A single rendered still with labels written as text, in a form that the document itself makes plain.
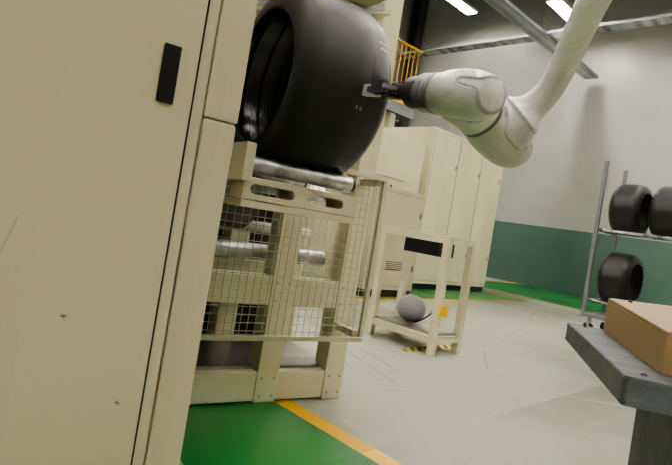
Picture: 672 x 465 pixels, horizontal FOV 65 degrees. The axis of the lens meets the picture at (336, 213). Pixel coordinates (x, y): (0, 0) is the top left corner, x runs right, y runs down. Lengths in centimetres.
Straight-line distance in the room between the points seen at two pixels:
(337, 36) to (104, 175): 87
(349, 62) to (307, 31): 13
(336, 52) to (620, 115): 1171
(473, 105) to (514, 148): 18
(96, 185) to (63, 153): 5
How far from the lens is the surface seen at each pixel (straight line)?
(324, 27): 143
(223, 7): 78
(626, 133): 1278
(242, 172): 134
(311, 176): 147
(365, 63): 145
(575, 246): 1271
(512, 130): 119
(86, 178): 70
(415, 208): 637
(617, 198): 654
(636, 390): 84
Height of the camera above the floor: 79
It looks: 1 degrees up
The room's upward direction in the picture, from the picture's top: 9 degrees clockwise
